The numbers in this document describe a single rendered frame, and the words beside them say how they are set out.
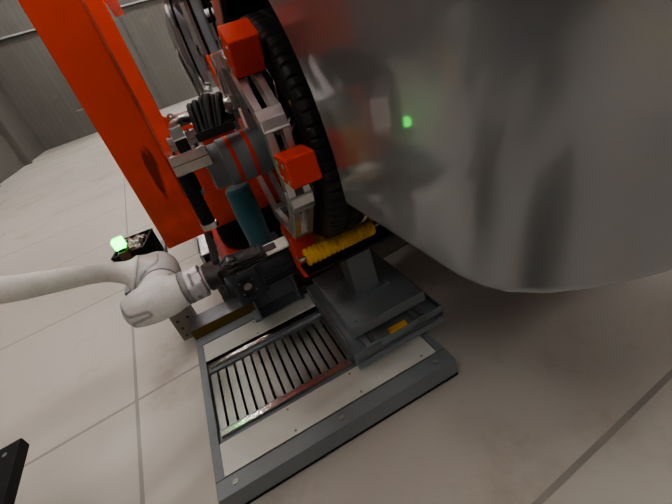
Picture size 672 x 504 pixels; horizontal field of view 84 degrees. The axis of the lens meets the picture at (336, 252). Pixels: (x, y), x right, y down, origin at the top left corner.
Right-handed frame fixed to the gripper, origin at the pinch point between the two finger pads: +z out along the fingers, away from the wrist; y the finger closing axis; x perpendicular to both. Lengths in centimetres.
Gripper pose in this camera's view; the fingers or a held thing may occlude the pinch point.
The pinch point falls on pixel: (275, 246)
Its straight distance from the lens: 104.9
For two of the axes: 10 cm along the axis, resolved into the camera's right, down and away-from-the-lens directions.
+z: 8.8, -4.3, 2.2
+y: 0.8, -3.2, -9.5
